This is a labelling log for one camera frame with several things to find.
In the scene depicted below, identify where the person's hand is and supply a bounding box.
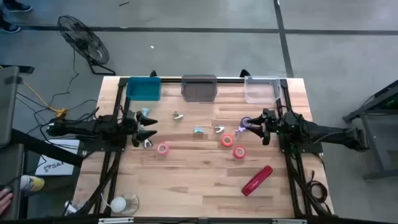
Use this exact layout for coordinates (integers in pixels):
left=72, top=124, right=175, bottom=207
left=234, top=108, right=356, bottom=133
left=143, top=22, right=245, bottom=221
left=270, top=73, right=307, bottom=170
left=0, top=187, right=14, bottom=215

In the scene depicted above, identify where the grey metal cart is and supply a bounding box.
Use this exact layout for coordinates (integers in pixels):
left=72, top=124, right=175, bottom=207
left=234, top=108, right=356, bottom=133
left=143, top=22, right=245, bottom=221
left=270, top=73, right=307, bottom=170
left=343, top=79, right=398, bottom=181

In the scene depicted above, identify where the black floor cable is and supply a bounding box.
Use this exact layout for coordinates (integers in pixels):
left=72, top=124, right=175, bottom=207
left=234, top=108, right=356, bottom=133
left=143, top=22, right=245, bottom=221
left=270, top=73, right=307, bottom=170
left=15, top=91, right=100, bottom=147

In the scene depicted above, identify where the black crossbar rail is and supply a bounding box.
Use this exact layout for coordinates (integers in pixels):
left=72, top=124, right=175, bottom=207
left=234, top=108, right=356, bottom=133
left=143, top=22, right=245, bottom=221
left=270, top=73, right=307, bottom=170
left=0, top=215, right=398, bottom=224

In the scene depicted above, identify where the blue plastic bin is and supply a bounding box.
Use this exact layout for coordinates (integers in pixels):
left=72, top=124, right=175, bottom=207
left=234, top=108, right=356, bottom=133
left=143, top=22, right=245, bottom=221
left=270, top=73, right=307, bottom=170
left=126, top=77, right=162, bottom=101

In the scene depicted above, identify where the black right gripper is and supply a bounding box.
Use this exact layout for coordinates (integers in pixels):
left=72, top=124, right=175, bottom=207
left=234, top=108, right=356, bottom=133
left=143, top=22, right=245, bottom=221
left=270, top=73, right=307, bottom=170
left=248, top=108, right=282, bottom=146

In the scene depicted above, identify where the grey translucent plastic bin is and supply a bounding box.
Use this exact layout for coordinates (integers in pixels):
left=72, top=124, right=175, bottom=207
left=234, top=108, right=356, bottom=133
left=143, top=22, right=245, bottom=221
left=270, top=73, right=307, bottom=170
left=180, top=74, right=218, bottom=103

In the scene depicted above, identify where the clear plastic bin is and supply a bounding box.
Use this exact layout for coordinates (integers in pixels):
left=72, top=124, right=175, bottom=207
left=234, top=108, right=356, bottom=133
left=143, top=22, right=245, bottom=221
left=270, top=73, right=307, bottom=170
left=244, top=75, right=282, bottom=105

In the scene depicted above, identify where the person's shoe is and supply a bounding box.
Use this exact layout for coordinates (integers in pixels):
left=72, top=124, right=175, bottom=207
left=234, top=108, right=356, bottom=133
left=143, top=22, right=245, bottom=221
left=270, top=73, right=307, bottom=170
left=0, top=18, right=21, bottom=34
left=2, top=0, right=33, bottom=13

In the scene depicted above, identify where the red stapler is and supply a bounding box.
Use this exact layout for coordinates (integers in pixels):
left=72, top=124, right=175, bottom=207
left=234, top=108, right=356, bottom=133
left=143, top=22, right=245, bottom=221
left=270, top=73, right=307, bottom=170
left=241, top=165, right=274, bottom=197

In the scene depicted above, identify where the yellow and white can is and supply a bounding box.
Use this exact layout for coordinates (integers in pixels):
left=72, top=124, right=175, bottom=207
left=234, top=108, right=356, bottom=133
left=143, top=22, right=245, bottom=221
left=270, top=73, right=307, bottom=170
left=20, top=174, right=45, bottom=192

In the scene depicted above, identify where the pink tape roll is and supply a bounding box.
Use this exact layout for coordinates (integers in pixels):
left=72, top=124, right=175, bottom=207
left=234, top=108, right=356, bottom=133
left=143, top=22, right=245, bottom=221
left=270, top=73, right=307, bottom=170
left=156, top=142, right=170, bottom=156

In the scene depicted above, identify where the white lamp cable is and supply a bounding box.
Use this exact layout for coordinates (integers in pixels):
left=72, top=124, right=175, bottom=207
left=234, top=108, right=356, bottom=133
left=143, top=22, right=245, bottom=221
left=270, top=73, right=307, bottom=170
left=99, top=192, right=113, bottom=207

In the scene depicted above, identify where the black floor fan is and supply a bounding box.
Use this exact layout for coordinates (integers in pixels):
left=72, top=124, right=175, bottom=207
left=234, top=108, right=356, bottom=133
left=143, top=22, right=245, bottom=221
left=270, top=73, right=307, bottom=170
left=57, top=15, right=116, bottom=76

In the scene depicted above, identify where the white plug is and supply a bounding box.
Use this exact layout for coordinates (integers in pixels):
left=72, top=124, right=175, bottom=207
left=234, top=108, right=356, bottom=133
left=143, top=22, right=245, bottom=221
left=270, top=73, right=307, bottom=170
left=64, top=200, right=78, bottom=215

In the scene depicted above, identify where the coiled black cable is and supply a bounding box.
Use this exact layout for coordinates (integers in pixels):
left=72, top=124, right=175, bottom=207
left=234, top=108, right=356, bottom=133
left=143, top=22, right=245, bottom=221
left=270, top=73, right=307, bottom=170
left=306, top=169, right=329, bottom=208

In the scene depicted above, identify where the white printed box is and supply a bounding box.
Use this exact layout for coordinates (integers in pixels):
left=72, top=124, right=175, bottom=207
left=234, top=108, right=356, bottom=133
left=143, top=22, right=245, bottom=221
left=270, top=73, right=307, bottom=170
left=34, top=139, right=81, bottom=177

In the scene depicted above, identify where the grey flat panel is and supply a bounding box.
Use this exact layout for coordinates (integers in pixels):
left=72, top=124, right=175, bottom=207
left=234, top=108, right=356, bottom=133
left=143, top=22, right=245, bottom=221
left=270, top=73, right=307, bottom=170
left=0, top=65, right=20, bottom=147
left=0, top=143, right=25, bottom=220

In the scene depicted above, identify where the red tape roll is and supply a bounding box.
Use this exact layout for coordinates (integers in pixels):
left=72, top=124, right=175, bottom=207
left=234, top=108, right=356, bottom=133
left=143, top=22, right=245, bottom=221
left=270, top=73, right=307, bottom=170
left=233, top=146, right=247, bottom=159

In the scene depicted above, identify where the white light bulb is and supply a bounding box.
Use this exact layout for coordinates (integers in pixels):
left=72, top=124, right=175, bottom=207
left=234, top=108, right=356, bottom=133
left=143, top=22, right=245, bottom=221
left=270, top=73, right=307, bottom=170
left=110, top=196, right=127, bottom=212

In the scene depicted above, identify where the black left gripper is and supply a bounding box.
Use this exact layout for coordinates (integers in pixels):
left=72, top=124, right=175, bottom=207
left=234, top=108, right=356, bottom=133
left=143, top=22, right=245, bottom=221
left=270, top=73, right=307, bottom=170
left=121, top=110, right=159, bottom=147

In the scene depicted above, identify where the silver metal bracket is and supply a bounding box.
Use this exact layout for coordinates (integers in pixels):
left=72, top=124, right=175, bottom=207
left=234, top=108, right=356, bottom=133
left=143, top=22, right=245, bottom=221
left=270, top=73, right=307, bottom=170
left=272, top=218, right=308, bottom=224
left=98, top=217, right=134, bottom=224

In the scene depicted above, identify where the black fan cable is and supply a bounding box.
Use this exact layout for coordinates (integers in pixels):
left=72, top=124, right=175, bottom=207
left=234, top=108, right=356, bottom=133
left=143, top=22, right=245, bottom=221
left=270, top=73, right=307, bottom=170
left=48, top=48, right=80, bottom=106

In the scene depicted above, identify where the black diagonal beam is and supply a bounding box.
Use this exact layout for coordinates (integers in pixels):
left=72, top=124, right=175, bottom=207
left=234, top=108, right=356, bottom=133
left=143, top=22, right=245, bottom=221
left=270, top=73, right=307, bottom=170
left=11, top=128, right=85, bottom=168

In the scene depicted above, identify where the orange tape roll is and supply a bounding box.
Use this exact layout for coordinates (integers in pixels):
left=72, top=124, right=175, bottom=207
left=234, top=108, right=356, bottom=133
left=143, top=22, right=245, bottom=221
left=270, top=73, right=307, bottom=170
left=221, top=133, right=234, bottom=147

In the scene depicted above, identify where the yellow extension cable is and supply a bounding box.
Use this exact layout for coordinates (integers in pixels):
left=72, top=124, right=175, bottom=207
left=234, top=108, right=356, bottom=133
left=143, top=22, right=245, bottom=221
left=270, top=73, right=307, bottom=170
left=21, top=81, right=60, bottom=113

